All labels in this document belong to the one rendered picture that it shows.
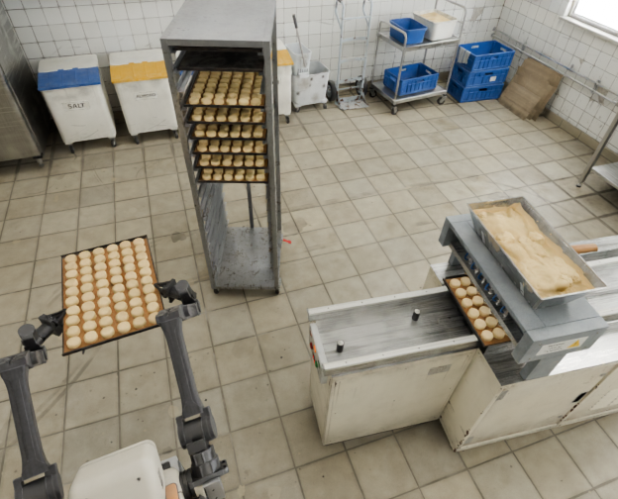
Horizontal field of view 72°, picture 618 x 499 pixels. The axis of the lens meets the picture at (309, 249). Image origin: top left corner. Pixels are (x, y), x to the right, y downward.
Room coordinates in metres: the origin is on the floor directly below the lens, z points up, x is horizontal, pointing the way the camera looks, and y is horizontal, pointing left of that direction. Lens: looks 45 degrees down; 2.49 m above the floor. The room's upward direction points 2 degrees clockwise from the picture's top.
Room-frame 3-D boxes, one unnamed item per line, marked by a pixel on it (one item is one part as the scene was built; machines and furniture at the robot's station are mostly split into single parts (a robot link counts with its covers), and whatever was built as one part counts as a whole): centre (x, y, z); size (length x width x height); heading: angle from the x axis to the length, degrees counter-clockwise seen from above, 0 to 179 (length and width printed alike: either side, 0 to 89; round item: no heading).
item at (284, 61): (4.79, 0.58, 0.38); 0.64 x 0.54 x 0.77; 18
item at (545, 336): (1.27, -0.90, 1.01); 0.72 x 0.33 x 0.34; 15
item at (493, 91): (5.58, -2.11, 0.10); 0.60 x 0.40 x 0.20; 108
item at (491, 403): (1.39, -1.36, 0.42); 1.28 x 0.72 x 0.84; 105
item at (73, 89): (4.12, 2.42, 0.38); 0.64 x 0.54 x 0.77; 23
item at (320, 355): (1.06, -0.06, 0.77); 0.24 x 0.04 x 0.14; 15
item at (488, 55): (5.58, -2.11, 0.50); 0.60 x 0.40 x 0.20; 112
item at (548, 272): (1.27, -0.90, 1.28); 0.54 x 0.27 x 0.06; 15
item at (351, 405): (1.15, -0.41, 0.45); 0.70 x 0.34 x 0.90; 105
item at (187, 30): (2.27, 0.46, 0.93); 0.64 x 0.51 x 1.78; 2
